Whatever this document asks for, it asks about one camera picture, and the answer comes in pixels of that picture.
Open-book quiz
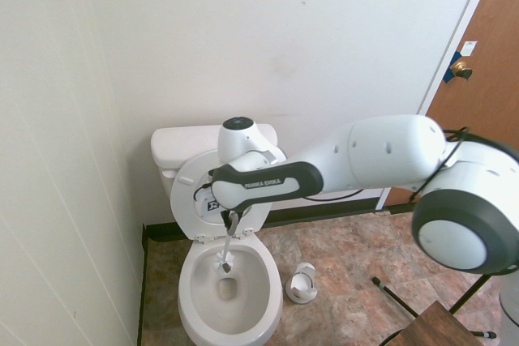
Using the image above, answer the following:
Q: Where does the brown wooden door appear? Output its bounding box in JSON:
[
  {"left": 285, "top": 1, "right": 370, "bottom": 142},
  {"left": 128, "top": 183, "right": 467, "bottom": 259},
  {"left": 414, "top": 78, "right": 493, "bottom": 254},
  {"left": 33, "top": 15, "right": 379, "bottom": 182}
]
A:
[{"left": 381, "top": 0, "right": 519, "bottom": 206}]

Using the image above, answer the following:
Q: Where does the black baseboard behind toilet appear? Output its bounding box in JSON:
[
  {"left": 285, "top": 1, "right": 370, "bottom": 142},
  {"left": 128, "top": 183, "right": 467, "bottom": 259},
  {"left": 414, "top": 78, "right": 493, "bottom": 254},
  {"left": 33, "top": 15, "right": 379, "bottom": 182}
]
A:
[{"left": 144, "top": 196, "right": 418, "bottom": 242}]

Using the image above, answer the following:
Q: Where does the brown wooden table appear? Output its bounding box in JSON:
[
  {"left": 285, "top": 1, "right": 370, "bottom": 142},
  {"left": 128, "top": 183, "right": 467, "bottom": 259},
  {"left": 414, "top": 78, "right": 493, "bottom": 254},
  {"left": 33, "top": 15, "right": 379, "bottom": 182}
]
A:
[{"left": 404, "top": 300, "right": 488, "bottom": 346}]

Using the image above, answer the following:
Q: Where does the white toilet bowl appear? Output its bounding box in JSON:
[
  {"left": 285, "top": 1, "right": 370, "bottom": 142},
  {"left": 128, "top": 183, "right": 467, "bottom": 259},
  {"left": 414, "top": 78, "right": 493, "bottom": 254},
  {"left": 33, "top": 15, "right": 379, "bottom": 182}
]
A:
[{"left": 178, "top": 232, "right": 284, "bottom": 346}]

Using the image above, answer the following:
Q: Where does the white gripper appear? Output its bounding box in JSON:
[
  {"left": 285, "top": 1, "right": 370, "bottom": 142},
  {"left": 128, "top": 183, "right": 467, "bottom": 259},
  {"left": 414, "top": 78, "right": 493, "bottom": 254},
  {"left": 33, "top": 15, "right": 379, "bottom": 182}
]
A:
[{"left": 196, "top": 195, "right": 242, "bottom": 228}]

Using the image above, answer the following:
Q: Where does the white toilet brush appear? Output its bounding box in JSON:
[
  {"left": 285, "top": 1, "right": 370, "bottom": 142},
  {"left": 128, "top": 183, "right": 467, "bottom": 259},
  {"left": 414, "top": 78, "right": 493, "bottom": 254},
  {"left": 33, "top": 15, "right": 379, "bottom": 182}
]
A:
[{"left": 214, "top": 212, "right": 240, "bottom": 275}]

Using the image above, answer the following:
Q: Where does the black floor cable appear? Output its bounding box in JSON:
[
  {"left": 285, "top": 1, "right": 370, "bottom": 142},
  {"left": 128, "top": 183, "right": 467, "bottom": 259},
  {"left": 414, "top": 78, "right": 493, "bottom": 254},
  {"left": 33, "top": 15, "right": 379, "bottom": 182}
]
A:
[{"left": 378, "top": 327, "right": 411, "bottom": 346}]

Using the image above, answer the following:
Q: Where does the blue tape strip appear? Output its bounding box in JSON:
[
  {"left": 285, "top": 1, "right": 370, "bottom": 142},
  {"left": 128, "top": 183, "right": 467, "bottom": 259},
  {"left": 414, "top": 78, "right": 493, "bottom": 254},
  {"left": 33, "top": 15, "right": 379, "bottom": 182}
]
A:
[{"left": 443, "top": 50, "right": 465, "bottom": 84}]

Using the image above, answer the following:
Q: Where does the black baseboard beside toilet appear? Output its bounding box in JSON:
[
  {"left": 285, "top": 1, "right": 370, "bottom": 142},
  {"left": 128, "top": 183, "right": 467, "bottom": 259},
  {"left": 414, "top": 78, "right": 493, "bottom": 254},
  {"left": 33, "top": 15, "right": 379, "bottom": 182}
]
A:
[{"left": 135, "top": 222, "right": 149, "bottom": 346}]

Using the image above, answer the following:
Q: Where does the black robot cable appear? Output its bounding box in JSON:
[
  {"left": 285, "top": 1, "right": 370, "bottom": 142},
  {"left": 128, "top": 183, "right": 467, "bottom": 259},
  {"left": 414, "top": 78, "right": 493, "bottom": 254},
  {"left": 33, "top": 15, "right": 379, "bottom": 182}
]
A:
[{"left": 191, "top": 126, "right": 519, "bottom": 275}]

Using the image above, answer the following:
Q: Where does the white toilet brush holder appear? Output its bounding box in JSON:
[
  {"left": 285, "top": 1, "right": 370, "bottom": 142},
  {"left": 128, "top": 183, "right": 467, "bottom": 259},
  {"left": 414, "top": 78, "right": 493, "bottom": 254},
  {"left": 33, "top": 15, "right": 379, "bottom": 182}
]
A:
[{"left": 285, "top": 262, "right": 319, "bottom": 305}]

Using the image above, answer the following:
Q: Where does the brass door knob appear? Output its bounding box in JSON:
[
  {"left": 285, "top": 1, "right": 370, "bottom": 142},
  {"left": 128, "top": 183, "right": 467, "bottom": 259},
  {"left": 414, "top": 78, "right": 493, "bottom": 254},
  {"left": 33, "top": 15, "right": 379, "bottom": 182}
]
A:
[{"left": 451, "top": 59, "right": 474, "bottom": 80}]

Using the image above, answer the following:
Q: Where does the white toilet tank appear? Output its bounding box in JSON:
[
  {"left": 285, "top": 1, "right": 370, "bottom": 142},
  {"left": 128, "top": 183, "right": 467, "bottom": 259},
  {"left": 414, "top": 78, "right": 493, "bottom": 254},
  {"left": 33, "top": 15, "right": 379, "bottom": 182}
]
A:
[{"left": 157, "top": 157, "right": 182, "bottom": 202}]

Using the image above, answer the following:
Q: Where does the white paper note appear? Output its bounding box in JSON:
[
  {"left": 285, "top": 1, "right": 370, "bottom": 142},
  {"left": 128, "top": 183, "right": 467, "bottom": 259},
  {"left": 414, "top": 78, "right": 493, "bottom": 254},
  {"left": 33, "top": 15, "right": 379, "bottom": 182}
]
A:
[{"left": 459, "top": 40, "right": 479, "bottom": 58}]

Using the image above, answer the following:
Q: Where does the white toilet tank lid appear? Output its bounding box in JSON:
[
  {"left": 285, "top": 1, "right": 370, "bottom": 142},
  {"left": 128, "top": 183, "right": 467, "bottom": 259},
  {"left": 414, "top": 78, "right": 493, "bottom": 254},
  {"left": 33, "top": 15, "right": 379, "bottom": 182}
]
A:
[{"left": 150, "top": 123, "right": 280, "bottom": 169}]

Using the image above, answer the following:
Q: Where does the white door frame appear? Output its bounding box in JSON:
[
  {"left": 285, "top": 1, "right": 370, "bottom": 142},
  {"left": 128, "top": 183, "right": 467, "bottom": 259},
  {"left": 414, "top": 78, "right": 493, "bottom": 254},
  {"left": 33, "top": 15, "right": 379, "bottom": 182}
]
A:
[{"left": 375, "top": 0, "right": 504, "bottom": 211}]

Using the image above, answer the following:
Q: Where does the white toilet seat lid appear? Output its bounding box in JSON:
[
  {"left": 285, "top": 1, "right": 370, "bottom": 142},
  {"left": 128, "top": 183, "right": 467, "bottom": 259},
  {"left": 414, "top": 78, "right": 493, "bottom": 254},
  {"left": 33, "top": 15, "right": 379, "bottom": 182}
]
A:
[{"left": 169, "top": 148, "right": 273, "bottom": 244}]

